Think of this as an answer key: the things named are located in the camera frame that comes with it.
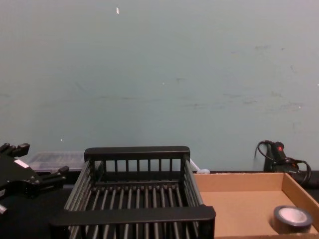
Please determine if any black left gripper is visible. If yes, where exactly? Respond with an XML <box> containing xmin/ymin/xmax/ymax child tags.
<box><xmin>0</xmin><ymin>142</ymin><xmax>70</xmax><ymax>200</ymax></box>

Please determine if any silver tape roll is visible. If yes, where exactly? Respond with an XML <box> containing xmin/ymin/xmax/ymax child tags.
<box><xmin>271</xmin><ymin>205</ymin><xmax>314</xmax><ymax>235</ymax></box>

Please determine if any clear plastic case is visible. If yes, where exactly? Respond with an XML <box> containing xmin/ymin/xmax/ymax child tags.
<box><xmin>26</xmin><ymin>151</ymin><xmax>87</xmax><ymax>173</ymax></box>

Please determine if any black rack with steel bars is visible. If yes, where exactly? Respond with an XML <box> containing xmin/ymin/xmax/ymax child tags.
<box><xmin>49</xmin><ymin>145</ymin><xmax>217</xmax><ymax>239</ymax></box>

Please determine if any shallow brown cardboard tray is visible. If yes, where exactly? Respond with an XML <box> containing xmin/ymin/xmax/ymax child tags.
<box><xmin>192</xmin><ymin>172</ymin><xmax>319</xmax><ymax>239</ymax></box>

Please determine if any plain pale wall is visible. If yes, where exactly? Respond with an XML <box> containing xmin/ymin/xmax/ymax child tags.
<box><xmin>0</xmin><ymin>0</ymin><xmax>319</xmax><ymax>172</ymax></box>

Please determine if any black corded tool red switch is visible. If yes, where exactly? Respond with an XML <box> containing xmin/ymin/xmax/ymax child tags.
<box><xmin>254</xmin><ymin>140</ymin><xmax>313</xmax><ymax>186</ymax></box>

